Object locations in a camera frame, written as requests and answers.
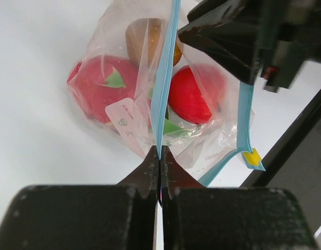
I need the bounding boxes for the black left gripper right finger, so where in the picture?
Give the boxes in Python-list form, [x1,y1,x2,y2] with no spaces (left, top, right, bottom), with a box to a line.
[160,146,318,249]

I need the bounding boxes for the blue zip top bag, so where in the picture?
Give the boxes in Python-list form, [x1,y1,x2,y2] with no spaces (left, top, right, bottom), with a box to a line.
[67,1,264,186]

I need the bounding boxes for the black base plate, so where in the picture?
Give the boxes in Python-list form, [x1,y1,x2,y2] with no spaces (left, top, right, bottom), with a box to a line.
[242,89,321,233]

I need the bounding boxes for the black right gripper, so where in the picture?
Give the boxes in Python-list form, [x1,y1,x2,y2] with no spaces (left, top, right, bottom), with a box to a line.
[178,0,321,93]

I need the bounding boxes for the brown kiwi from bag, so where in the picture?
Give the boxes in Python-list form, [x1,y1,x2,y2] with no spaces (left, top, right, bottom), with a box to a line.
[125,18,182,66]

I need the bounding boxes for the red apple from bag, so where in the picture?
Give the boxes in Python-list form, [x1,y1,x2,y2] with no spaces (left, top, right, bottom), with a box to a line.
[168,64,227,124]

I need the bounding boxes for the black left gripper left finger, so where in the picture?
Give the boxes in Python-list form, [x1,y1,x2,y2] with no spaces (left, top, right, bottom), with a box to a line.
[0,147,159,249]

